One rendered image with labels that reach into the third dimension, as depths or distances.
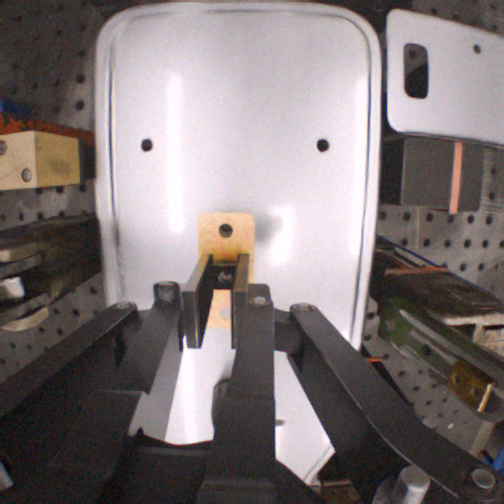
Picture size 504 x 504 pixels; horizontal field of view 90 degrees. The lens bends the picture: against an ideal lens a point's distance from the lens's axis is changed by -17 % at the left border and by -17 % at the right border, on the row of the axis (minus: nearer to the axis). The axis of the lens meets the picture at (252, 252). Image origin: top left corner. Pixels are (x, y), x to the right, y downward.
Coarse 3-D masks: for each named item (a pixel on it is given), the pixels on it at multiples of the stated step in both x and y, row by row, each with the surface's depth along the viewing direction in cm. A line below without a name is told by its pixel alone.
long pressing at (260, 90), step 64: (192, 0) 19; (256, 0) 19; (128, 64) 20; (192, 64) 20; (256, 64) 20; (320, 64) 20; (128, 128) 21; (192, 128) 21; (256, 128) 21; (320, 128) 21; (128, 192) 22; (192, 192) 22; (256, 192) 22; (320, 192) 22; (128, 256) 23; (192, 256) 23; (256, 256) 23; (320, 256) 23; (192, 384) 26; (320, 448) 28
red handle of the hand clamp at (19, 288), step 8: (0, 280) 16; (8, 280) 16; (16, 280) 17; (24, 280) 17; (0, 288) 16; (8, 288) 16; (16, 288) 17; (24, 288) 17; (0, 296) 16; (8, 296) 16; (16, 296) 17
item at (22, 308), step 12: (0, 264) 15; (12, 264) 16; (24, 264) 17; (36, 264) 18; (0, 276) 15; (24, 300) 17; (36, 300) 18; (0, 312) 15; (12, 312) 16; (24, 312) 17; (0, 324) 15
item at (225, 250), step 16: (208, 224) 20; (240, 224) 20; (208, 240) 20; (224, 240) 20; (240, 240) 20; (224, 256) 20; (224, 288) 20; (224, 304) 21; (208, 320) 21; (224, 320) 21
